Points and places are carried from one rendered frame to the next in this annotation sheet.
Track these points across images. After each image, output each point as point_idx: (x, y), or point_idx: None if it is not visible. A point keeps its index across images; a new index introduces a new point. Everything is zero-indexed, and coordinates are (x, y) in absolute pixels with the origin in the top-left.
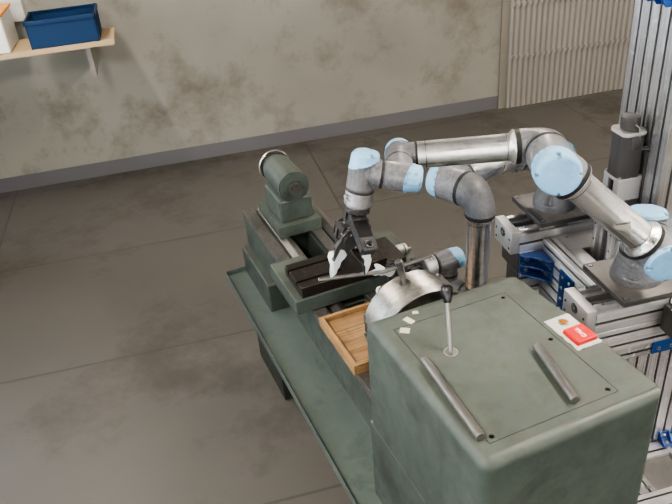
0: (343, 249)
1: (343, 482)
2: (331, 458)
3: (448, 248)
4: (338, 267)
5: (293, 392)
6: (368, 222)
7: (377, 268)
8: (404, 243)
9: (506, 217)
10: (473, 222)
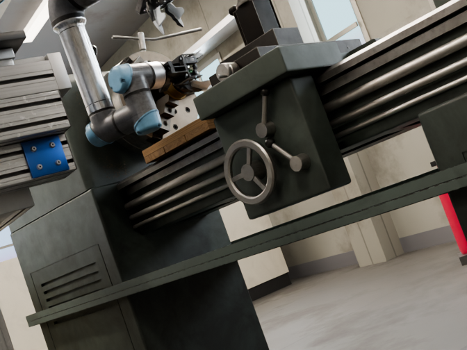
0: (165, 7)
1: (260, 233)
2: (279, 224)
3: (126, 64)
4: (174, 20)
5: (363, 194)
6: (236, 7)
7: (193, 53)
8: (220, 64)
9: (43, 57)
10: (80, 32)
